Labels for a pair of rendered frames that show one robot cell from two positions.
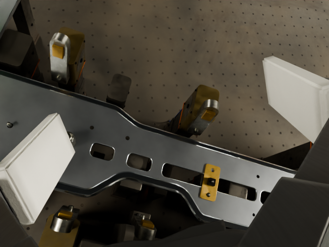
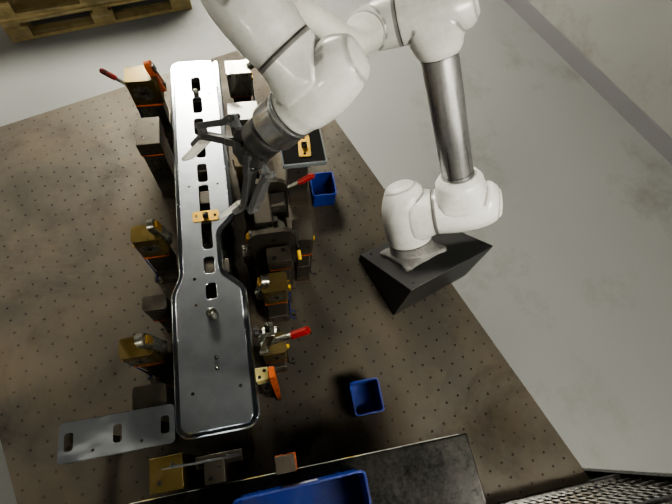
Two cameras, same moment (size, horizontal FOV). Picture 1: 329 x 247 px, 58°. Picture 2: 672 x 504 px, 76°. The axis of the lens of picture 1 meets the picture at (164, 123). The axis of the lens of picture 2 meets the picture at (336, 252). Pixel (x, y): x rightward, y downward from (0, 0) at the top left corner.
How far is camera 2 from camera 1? 78 cm
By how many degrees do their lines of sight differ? 33
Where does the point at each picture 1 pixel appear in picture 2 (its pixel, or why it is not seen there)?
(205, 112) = (157, 227)
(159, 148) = (193, 255)
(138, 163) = (210, 266)
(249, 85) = (88, 223)
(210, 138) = not seen: hidden behind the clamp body
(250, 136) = (144, 209)
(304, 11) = not seen: outside the picture
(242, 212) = (218, 190)
